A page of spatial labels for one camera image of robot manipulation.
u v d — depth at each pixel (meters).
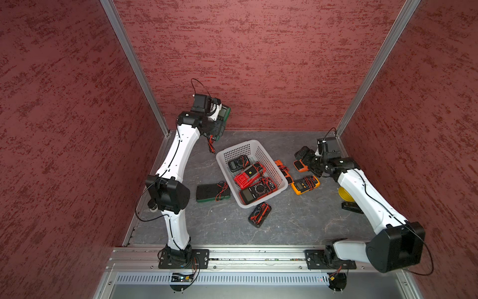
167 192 0.49
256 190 0.90
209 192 0.91
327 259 0.67
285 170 0.97
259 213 0.83
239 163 1.00
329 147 0.61
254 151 1.05
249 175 0.94
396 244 0.40
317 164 0.70
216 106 0.74
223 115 0.80
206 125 0.74
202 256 0.74
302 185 0.93
